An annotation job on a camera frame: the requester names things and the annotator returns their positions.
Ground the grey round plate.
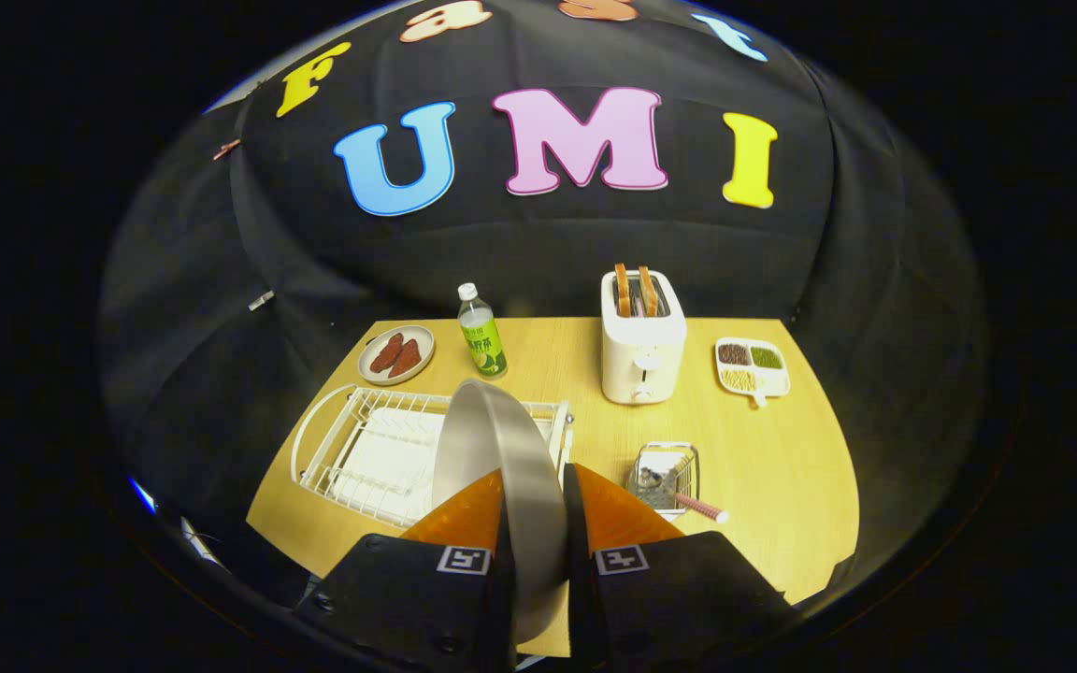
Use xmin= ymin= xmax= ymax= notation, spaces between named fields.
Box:
xmin=431 ymin=379 xmax=569 ymax=644

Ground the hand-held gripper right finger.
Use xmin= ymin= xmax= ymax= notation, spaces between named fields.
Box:
xmin=562 ymin=463 xmax=797 ymax=673

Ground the metal wire basket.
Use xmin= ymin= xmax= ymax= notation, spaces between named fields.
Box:
xmin=629 ymin=442 xmax=700 ymax=511

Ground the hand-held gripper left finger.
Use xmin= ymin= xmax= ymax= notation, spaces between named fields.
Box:
xmin=294 ymin=467 xmax=516 ymax=673

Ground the small beige plate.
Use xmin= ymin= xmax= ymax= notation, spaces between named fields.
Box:
xmin=357 ymin=324 xmax=436 ymax=387

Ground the green label drink bottle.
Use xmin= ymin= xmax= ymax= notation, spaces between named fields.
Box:
xmin=457 ymin=283 xmax=509 ymax=379

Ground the white divided dish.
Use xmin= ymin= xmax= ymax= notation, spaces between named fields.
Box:
xmin=714 ymin=336 xmax=792 ymax=409

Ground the white toaster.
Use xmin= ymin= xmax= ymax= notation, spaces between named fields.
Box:
xmin=600 ymin=269 xmax=688 ymax=405

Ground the metal spoon with pink handle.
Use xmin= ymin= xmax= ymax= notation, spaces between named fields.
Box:
xmin=641 ymin=467 xmax=729 ymax=524

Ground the black backdrop cloth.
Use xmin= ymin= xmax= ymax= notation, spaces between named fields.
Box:
xmin=97 ymin=0 xmax=985 ymax=599

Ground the white wire dish rack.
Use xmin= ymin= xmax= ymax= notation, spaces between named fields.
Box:
xmin=291 ymin=384 xmax=575 ymax=529

